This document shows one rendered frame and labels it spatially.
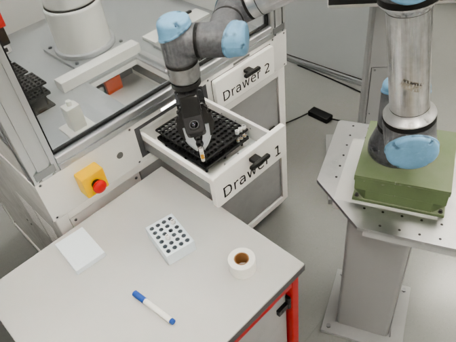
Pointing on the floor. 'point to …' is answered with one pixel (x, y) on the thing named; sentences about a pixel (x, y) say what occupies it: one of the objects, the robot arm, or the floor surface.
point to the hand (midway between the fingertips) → (200, 147)
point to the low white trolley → (156, 278)
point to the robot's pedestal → (368, 276)
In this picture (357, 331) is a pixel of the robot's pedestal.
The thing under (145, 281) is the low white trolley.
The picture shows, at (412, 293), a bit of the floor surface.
